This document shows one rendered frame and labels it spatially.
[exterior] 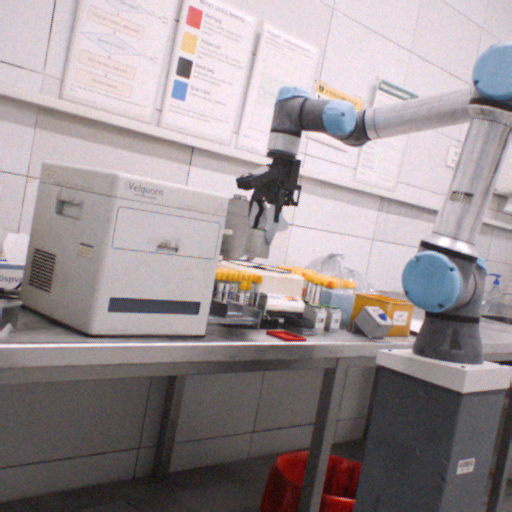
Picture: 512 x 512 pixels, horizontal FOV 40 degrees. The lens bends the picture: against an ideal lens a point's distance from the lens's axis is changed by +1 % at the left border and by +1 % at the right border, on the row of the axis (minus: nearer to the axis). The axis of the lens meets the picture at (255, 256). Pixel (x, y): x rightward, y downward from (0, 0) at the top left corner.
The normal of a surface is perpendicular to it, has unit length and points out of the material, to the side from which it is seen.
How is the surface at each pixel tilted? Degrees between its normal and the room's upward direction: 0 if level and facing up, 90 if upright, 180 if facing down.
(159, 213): 90
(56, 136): 90
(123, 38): 93
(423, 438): 90
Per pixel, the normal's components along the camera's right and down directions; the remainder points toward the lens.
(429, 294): -0.55, 0.07
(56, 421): 0.70, 0.17
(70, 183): -0.69, -0.10
